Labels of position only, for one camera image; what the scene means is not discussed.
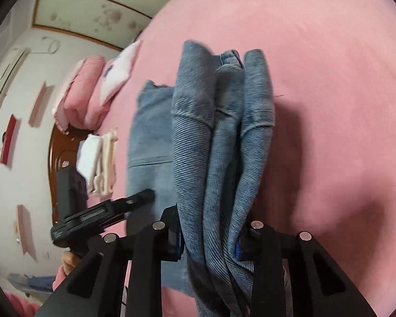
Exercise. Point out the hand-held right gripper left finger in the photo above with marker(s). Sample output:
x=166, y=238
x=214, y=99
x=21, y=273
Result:
x=173, y=237

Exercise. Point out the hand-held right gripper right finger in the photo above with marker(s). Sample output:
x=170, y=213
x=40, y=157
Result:
x=246, y=247

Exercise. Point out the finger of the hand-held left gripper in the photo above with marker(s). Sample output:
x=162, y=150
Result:
x=135, y=199

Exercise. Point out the blue denim jacket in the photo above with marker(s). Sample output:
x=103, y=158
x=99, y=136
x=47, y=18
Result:
x=191, y=145

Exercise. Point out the person's left forearm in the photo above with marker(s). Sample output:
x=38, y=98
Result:
x=59, y=280

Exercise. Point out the person's left hand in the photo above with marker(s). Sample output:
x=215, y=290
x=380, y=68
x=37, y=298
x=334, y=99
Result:
x=68, y=261

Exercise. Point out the brown wooden headboard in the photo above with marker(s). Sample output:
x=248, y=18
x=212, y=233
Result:
x=57, y=158

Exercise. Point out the white folded towel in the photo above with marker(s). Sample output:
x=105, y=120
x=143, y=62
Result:
x=87, y=158

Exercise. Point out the cream folded cloth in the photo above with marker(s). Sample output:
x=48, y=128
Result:
x=106, y=165

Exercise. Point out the pink folded quilt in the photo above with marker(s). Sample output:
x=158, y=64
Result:
x=82, y=95

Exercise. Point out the white air conditioner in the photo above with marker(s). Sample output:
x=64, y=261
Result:
x=5, y=79

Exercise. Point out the pale pillow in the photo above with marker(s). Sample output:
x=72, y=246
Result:
x=118, y=69

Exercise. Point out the pink bed sheet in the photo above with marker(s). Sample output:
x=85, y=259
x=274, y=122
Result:
x=316, y=89

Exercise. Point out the pink wall shelf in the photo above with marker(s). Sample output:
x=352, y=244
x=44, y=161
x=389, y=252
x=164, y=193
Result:
x=41, y=104
x=26, y=231

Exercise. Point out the red wall shelf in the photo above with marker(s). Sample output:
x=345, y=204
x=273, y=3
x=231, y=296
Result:
x=10, y=140

